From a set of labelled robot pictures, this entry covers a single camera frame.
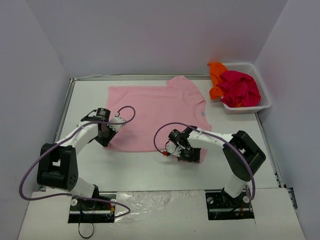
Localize magenta t shirt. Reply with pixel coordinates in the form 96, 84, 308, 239
217, 70, 261, 108

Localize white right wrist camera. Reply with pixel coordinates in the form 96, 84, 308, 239
162, 140, 183, 158

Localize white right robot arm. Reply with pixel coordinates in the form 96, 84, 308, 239
163, 126, 266, 207

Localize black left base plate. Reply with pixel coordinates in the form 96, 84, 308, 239
67, 197, 116, 224

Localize white plastic basket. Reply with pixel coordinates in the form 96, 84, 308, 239
223, 62, 272, 115

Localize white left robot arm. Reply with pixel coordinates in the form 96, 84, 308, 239
36, 108, 124, 209

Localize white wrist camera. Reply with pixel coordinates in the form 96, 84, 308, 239
107, 116, 126, 132
162, 140, 183, 158

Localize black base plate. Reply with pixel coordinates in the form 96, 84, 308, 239
205, 190, 255, 221
67, 197, 116, 224

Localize black thin cable loop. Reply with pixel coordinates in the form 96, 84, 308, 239
77, 207, 95, 239

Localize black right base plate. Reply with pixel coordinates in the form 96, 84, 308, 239
205, 190, 255, 221

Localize orange t shirt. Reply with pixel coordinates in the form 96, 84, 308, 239
207, 62, 244, 108

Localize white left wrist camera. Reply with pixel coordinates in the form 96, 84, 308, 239
107, 116, 126, 132

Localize pink t shirt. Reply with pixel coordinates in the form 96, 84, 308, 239
107, 76, 212, 153

